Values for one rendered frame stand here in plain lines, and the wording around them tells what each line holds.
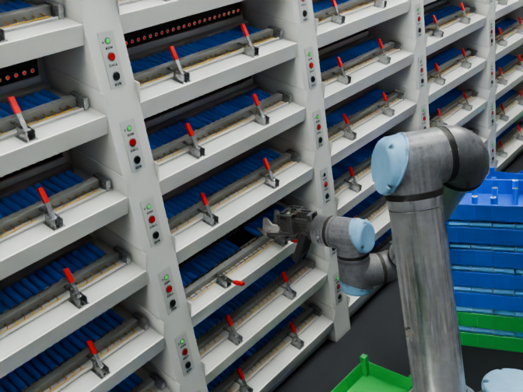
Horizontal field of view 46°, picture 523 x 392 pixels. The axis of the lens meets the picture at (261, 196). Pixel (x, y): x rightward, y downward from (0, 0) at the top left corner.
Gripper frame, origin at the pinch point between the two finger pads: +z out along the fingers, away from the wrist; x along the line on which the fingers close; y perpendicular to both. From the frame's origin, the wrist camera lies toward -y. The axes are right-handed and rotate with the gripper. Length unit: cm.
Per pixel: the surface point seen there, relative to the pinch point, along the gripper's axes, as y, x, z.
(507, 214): -8, -42, -59
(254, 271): -7.2, 13.2, -4.6
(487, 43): 20, -161, -12
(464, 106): -4, -142, -6
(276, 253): -7.0, 2.5, -4.8
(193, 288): -2.9, 32.8, 0.6
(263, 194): 13.1, 3.1, -5.1
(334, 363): -56, -11, -8
